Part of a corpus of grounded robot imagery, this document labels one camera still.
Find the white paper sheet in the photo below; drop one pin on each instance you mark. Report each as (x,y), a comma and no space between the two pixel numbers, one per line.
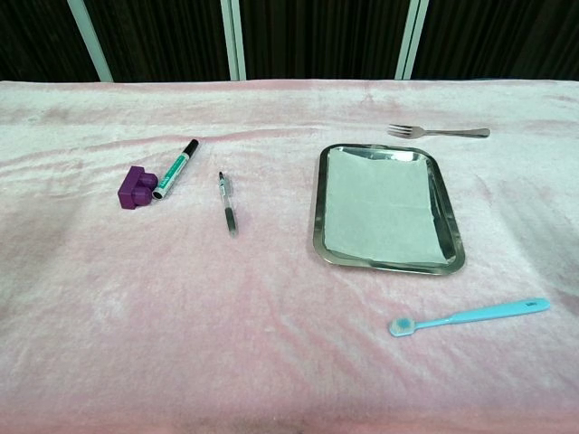
(380,208)

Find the stainless steel tray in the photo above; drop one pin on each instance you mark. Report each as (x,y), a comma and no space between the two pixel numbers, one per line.
(452,244)

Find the clear black gel pen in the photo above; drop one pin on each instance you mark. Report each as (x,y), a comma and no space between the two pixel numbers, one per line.
(228,203)

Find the green whiteboard marker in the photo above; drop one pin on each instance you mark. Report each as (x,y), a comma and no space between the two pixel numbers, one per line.
(174,169)

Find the pink velvet table cloth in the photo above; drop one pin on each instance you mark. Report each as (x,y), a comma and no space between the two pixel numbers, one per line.
(181,294)

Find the purple plastic block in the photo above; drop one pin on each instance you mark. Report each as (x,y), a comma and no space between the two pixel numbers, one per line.
(135,190)

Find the stainless steel fork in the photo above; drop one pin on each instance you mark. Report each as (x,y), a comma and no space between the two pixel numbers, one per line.
(434,132)

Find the light blue toothbrush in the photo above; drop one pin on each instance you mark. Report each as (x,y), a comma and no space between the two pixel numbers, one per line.
(475,314)

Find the black pleated curtain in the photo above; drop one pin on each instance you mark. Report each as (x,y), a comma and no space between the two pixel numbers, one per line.
(158,36)

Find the white metal frame post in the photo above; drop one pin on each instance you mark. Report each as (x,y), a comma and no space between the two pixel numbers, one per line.
(90,40)
(234,40)
(410,40)

